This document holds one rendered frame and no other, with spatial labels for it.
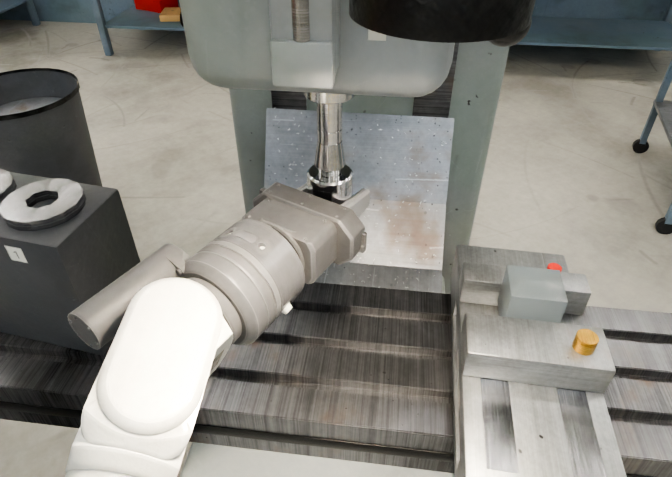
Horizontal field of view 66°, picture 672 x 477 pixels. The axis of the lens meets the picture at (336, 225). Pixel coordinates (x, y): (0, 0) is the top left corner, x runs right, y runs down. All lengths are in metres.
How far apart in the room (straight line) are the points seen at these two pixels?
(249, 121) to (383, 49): 0.60
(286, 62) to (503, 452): 0.41
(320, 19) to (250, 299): 0.21
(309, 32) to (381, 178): 0.59
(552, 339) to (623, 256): 1.95
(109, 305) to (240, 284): 0.10
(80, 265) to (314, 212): 0.31
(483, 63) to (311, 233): 0.50
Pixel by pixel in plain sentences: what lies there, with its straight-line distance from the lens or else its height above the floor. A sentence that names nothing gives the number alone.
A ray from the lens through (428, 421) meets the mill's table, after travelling 0.66.
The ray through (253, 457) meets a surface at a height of 0.85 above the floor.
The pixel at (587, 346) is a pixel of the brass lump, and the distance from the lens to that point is 0.61.
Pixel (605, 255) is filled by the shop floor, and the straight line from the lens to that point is 2.53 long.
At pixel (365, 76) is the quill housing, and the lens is 0.39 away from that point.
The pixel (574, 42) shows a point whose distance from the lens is 4.28.
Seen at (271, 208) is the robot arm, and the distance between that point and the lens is 0.50.
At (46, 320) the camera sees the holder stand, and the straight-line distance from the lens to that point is 0.76.
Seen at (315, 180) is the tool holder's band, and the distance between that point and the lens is 0.52.
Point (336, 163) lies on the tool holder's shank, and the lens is 0.51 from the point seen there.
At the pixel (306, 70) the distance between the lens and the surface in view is 0.35.
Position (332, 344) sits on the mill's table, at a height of 0.92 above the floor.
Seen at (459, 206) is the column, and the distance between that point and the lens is 1.01.
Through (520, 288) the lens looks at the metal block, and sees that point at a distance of 0.62.
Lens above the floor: 1.48
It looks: 38 degrees down
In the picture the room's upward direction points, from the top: straight up
